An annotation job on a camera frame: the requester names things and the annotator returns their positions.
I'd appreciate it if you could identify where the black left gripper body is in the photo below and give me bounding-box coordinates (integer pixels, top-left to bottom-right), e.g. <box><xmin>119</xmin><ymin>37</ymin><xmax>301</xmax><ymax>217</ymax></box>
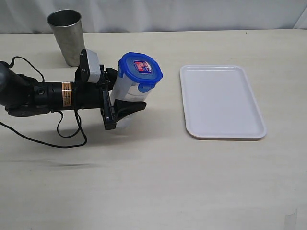
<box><xmin>73</xmin><ymin>49</ymin><xmax>116</xmax><ymax>130</ymax></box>

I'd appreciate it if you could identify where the blue plastic container lid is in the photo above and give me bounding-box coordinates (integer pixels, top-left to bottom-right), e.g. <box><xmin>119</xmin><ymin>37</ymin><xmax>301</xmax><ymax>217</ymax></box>
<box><xmin>118</xmin><ymin>52</ymin><xmax>163</xmax><ymax>93</ymax></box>

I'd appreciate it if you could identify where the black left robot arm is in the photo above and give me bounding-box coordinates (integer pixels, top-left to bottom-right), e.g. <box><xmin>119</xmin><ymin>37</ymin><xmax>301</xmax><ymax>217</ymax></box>
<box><xmin>0</xmin><ymin>49</ymin><xmax>146</xmax><ymax>130</ymax></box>

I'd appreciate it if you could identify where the stainless steel tumbler cup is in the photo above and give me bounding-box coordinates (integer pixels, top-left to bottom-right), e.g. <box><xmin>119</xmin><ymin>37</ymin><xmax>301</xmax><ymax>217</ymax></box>
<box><xmin>47</xmin><ymin>9</ymin><xmax>85</xmax><ymax>67</ymax></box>

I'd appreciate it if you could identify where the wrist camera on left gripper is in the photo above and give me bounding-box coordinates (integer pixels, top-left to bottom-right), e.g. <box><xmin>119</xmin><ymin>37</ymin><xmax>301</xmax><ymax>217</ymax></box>
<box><xmin>86</xmin><ymin>49</ymin><xmax>101</xmax><ymax>83</ymax></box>

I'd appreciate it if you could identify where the white backdrop curtain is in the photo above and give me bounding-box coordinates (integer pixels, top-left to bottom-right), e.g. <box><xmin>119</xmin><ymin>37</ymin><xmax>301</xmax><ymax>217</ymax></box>
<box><xmin>0</xmin><ymin>0</ymin><xmax>307</xmax><ymax>34</ymax></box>

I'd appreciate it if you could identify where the white rectangular plastic tray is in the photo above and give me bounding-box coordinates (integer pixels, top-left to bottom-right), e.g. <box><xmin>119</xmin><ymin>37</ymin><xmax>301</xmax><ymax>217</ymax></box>
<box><xmin>180</xmin><ymin>65</ymin><xmax>267</xmax><ymax>140</ymax></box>

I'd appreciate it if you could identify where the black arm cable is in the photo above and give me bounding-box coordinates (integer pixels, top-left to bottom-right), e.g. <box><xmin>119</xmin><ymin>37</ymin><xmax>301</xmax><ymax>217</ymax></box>
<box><xmin>0</xmin><ymin>56</ymin><xmax>87</xmax><ymax>148</ymax></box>

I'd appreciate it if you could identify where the clear plastic tall container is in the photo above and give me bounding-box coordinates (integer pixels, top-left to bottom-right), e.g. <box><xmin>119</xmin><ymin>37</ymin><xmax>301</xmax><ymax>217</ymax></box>
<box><xmin>109</xmin><ymin>74</ymin><xmax>148</xmax><ymax>130</ymax></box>

